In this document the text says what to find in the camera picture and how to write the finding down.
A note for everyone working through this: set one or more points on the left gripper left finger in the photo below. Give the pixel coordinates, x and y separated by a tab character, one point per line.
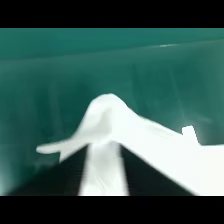
60	178

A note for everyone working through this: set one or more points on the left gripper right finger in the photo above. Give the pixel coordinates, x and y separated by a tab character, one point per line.
150	180

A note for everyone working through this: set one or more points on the white garment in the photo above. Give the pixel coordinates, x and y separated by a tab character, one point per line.
133	133

